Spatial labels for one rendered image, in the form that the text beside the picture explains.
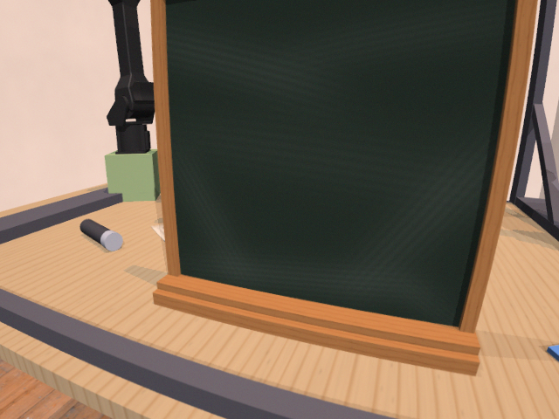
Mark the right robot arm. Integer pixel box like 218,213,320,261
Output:
107,0,155,155

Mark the dark grey cylinder with light grey end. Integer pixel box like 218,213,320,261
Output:
79,219,123,251

